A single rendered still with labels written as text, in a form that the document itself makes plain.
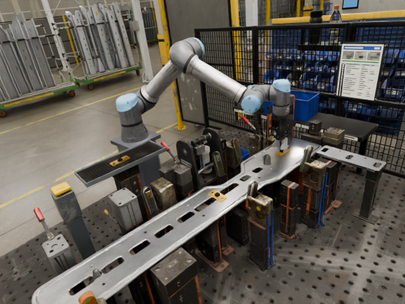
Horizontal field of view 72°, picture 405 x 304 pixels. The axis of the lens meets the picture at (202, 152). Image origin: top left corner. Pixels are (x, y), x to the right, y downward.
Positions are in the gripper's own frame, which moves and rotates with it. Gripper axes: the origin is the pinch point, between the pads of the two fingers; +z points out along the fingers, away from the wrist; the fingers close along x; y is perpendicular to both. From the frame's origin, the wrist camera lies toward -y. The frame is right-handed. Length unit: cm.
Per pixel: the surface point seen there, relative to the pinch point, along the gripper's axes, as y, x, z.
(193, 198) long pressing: 54, -7, 2
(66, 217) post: 98, -30, -3
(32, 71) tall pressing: -31, -726, 27
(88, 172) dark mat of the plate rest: 84, -35, -14
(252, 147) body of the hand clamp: 2.9, -17.0, 3.0
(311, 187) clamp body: 8.4, 21.0, 9.3
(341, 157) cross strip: -12.6, 24.0, 2.4
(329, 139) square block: -23.5, 12.5, 0.5
